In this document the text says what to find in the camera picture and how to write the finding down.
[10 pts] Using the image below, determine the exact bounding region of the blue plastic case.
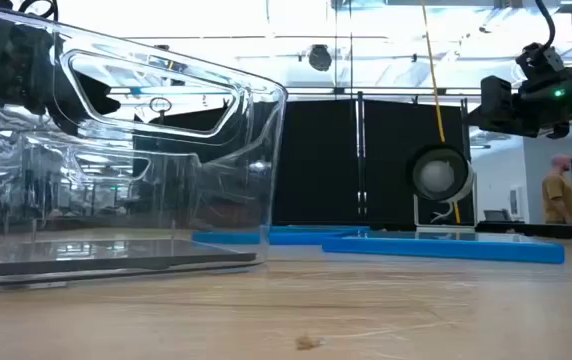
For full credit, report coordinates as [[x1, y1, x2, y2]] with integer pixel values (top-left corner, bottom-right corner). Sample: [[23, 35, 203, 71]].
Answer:
[[268, 224, 371, 236], [321, 230, 566, 265], [191, 229, 350, 247]]

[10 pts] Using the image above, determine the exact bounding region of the yellow cable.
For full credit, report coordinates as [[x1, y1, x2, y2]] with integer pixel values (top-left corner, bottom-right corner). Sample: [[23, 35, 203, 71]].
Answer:
[[419, 0, 462, 225]]

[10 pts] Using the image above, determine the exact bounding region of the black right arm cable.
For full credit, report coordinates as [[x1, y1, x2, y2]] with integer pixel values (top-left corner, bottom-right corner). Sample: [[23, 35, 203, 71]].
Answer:
[[534, 0, 558, 51]]

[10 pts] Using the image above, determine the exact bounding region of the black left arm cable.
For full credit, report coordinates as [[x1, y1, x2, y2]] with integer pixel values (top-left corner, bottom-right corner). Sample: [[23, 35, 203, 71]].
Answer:
[[15, 0, 60, 22]]

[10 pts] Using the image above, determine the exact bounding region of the white cylindrical lamp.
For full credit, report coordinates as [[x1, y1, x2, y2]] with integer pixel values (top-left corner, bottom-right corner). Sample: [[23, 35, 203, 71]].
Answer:
[[405, 143, 478, 230]]

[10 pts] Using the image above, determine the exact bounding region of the small brown crumb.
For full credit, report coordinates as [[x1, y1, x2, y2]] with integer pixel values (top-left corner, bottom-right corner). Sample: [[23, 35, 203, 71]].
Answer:
[[294, 333, 325, 352]]

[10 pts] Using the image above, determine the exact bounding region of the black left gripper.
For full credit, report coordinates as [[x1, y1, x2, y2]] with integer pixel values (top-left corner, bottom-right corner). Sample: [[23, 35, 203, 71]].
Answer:
[[0, 14, 122, 137]]

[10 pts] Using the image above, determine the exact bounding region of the black ceiling device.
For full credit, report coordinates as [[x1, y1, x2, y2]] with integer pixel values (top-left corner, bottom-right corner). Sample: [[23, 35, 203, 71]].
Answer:
[[307, 43, 334, 73]]

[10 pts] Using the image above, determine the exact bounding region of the clear plastic bin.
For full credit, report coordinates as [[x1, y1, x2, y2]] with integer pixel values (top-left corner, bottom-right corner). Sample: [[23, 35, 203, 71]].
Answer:
[[0, 3, 288, 292]]

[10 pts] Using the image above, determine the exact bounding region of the black clear jewel case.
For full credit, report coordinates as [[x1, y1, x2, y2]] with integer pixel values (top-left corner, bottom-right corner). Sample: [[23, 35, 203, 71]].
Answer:
[[0, 237, 258, 277]]

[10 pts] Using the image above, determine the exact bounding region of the black partition panel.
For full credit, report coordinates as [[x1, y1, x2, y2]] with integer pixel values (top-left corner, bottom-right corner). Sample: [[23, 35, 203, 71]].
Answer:
[[133, 98, 473, 227]]

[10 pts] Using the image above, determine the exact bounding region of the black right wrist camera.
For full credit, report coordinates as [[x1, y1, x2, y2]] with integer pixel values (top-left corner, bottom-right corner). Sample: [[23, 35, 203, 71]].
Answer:
[[514, 42, 566, 79]]

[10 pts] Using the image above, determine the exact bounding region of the person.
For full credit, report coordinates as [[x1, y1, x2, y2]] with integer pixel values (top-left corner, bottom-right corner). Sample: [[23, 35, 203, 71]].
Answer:
[[540, 153, 572, 225]]

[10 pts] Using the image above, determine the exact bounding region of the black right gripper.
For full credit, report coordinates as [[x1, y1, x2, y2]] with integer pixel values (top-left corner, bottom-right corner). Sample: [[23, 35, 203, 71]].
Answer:
[[468, 66, 572, 140]]

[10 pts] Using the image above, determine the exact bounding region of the black ring stand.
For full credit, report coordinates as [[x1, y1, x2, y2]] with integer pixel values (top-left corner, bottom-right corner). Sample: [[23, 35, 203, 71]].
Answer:
[[148, 96, 173, 124]]

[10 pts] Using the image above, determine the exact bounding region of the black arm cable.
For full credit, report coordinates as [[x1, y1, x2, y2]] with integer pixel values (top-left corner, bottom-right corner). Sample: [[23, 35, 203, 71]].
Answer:
[[15, 0, 60, 22], [534, 0, 558, 51]]

